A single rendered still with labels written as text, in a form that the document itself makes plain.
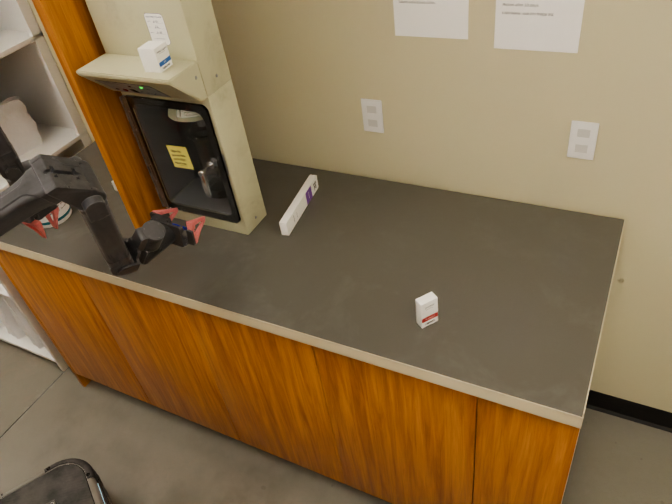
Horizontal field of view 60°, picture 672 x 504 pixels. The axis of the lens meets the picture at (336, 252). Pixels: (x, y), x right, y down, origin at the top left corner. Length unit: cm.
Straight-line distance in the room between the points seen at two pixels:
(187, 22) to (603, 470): 199
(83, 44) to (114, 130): 26
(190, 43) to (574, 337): 117
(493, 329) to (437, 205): 53
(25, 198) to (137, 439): 170
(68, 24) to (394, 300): 113
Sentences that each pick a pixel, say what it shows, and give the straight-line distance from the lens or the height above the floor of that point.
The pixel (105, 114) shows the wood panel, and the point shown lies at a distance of 188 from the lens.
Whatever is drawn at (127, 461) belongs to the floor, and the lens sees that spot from 265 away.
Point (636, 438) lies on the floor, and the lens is 252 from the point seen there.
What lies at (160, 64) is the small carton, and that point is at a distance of 156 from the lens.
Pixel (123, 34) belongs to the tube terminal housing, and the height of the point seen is 157.
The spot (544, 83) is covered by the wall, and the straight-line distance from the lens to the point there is 171.
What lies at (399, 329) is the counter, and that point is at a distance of 149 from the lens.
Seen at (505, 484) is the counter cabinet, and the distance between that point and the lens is 176.
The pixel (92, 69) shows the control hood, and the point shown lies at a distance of 171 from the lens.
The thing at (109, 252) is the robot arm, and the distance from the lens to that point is 144.
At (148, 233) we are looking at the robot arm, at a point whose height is 123.
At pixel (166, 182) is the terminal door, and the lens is 193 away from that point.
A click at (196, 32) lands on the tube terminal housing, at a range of 159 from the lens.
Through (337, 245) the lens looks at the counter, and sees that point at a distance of 175.
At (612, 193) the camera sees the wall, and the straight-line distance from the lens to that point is 185.
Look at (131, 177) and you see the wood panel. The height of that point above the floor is 112.
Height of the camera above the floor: 206
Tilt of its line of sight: 40 degrees down
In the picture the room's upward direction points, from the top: 10 degrees counter-clockwise
